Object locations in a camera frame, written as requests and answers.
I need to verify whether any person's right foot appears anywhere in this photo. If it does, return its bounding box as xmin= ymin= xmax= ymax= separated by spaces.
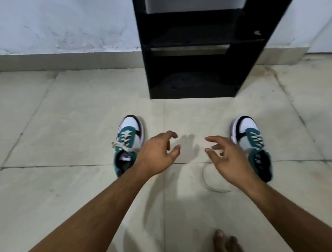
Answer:
xmin=213 ymin=229 xmax=244 ymax=252

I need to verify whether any person's left forearm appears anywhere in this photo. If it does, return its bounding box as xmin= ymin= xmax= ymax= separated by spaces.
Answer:
xmin=28 ymin=166 xmax=150 ymax=252

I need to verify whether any person's left hand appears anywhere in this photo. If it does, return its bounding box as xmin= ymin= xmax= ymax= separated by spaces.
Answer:
xmin=133 ymin=130 xmax=182 ymax=178

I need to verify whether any person's right forearm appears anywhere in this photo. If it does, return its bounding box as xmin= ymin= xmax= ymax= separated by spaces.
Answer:
xmin=243 ymin=179 xmax=332 ymax=252

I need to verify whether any person's right hand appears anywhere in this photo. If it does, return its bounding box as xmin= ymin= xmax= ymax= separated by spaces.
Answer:
xmin=205 ymin=135 xmax=260 ymax=191

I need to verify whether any black shoe rack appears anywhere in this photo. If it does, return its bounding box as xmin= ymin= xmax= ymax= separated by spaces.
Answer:
xmin=132 ymin=0 xmax=293 ymax=100

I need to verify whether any teal white sneaker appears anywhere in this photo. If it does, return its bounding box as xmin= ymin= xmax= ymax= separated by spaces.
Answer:
xmin=111 ymin=115 xmax=145 ymax=178
xmin=202 ymin=116 xmax=273 ymax=194

